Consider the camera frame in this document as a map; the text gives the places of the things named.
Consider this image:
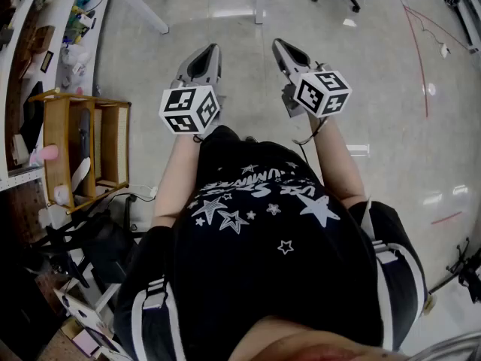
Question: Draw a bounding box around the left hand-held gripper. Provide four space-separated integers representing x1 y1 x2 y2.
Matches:
159 44 226 135

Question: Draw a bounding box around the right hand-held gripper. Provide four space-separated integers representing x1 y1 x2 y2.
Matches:
272 38 353 119

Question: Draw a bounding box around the person's left forearm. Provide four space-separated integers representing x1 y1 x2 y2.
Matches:
152 132 201 229

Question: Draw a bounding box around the person's right forearm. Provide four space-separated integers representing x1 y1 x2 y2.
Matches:
310 115 368 202

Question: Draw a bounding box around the white shelving unit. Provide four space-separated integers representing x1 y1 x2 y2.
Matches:
0 0 112 191

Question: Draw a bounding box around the dark grey folded umbrella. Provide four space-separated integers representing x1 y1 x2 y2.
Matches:
77 108 93 165

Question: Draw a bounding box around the wooden box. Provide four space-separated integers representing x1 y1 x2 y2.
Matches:
32 25 56 54

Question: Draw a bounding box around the wooden rack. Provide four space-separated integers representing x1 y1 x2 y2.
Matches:
29 88 132 216

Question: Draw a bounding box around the pink handheld fan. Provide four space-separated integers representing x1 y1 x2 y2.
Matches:
40 144 60 162

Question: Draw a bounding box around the person's black star t-shirt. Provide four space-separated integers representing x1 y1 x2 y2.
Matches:
112 124 429 361

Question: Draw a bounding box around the black tripod stand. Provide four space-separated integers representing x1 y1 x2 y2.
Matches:
428 237 481 304

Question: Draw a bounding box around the person's chin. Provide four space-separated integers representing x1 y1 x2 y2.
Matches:
244 314 414 361

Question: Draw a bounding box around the red floor cable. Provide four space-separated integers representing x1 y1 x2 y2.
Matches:
400 0 429 119

